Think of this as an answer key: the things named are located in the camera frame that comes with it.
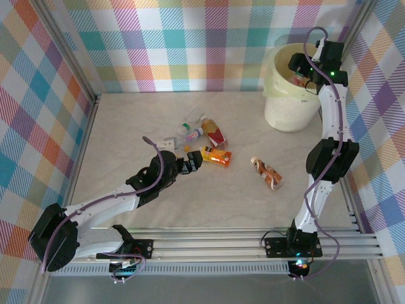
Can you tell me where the brown swirl label bottle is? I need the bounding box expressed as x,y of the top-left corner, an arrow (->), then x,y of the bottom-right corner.
249,155 -> 285,191

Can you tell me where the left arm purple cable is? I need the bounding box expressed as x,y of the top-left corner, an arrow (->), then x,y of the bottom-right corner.
40,136 -> 165,274

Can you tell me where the colourful plaid cloth backdrop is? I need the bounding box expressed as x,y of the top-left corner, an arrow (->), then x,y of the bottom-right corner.
0,0 -> 405,304

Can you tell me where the grey slotted cable duct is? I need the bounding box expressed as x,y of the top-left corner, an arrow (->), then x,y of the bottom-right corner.
50,264 -> 292,276

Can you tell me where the aluminium extrusion frame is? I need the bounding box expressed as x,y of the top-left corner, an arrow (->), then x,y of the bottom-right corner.
27,0 -> 395,304

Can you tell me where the white ribbed bin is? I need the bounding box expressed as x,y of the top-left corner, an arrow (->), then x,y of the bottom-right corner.
264,42 -> 321,132

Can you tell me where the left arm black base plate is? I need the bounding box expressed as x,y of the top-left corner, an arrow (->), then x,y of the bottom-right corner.
125,237 -> 155,260

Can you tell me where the red and gold drink bottle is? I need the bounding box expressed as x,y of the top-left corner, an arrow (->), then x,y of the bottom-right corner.
199,115 -> 229,149

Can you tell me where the clear bottle purple white label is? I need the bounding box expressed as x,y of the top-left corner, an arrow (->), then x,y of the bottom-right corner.
164,127 -> 205,149

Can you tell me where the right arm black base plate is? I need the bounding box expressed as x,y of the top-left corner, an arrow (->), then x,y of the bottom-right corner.
263,234 -> 323,259

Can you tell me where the clear bottle green label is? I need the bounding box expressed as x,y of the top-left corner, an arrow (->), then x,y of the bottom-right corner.
176,106 -> 206,136

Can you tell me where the orange snack packet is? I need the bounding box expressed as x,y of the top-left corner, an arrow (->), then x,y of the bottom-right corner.
184,144 -> 233,168

